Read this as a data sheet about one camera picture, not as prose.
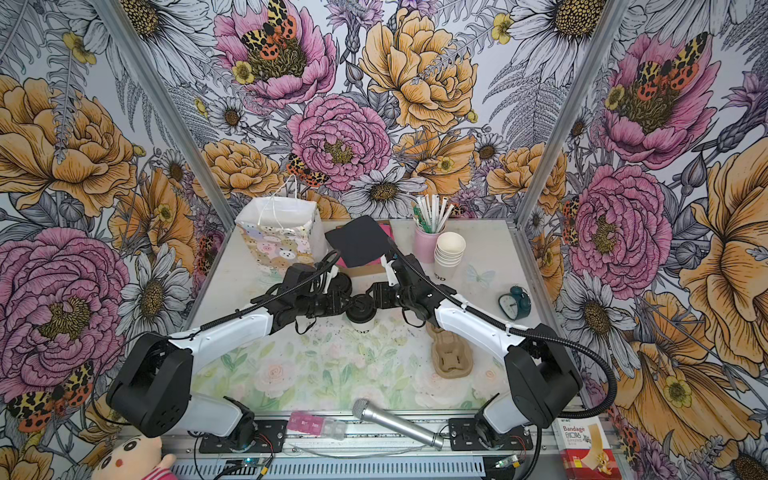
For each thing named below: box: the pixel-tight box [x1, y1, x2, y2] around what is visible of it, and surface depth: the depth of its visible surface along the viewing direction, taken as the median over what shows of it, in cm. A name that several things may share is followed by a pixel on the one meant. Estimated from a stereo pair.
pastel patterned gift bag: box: [235, 197, 328, 285], surface depth 94 cm
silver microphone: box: [352, 398, 444, 450], surface depth 76 cm
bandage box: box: [552, 415, 622, 480], surface depth 70 cm
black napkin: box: [324, 215, 393, 267], surface depth 114 cm
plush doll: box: [79, 421, 178, 480], surface depth 67 cm
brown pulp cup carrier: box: [426, 322, 473, 378], surface depth 85 cm
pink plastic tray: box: [286, 411, 347, 440], surface depth 76 cm
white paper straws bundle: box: [410, 194, 455, 234], surface depth 104 cm
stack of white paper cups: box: [434, 232, 467, 282], surface depth 96 cm
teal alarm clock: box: [498, 285, 532, 321], surface depth 93 cm
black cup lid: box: [346, 294, 377, 324], surface depth 85 cm
